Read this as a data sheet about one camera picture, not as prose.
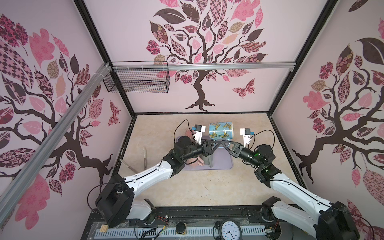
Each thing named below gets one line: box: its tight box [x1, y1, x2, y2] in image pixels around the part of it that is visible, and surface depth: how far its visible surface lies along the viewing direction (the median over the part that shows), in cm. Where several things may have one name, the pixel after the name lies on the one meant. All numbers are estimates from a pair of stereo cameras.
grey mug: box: [204, 154, 214, 168], surface depth 89 cm
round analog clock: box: [220, 219, 242, 240], surface depth 69 cm
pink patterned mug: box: [185, 156, 205, 168], surface depth 71 cm
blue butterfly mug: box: [209, 121, 234, 148], surface depth 69 cm
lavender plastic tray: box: [183, 146, 233, 170], surface depth 92 cm
